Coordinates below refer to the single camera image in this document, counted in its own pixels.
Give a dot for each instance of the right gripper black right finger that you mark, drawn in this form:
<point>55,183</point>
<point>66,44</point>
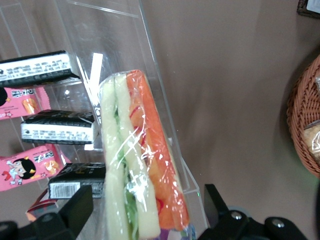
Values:
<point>237,227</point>

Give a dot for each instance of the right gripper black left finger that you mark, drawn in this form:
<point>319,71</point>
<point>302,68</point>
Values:
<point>50,227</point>

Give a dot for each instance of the plastic-wrapped triangle sandwich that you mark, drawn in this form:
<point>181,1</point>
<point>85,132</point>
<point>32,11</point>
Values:
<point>150,140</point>

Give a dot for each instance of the red cookie box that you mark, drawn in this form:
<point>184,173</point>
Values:
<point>40,207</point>

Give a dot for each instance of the small black snack box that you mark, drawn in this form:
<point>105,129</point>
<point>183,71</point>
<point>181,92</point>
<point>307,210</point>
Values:
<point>60,127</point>
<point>35,67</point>
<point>75,180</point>

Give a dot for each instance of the pink cartoon snack packet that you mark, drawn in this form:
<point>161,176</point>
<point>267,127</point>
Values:
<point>22,102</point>
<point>27,167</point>

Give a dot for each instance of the clear bagged puffed snack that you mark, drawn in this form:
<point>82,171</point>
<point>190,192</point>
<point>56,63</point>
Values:
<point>313,142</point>

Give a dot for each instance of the brown round wicker basket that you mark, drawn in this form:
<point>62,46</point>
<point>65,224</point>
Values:
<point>300,112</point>

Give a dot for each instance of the clear acrylic stepped display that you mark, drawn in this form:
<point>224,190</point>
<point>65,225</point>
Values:
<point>112,37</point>

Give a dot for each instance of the white rectangular snack bin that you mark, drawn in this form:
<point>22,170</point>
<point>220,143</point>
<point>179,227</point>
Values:
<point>313,5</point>

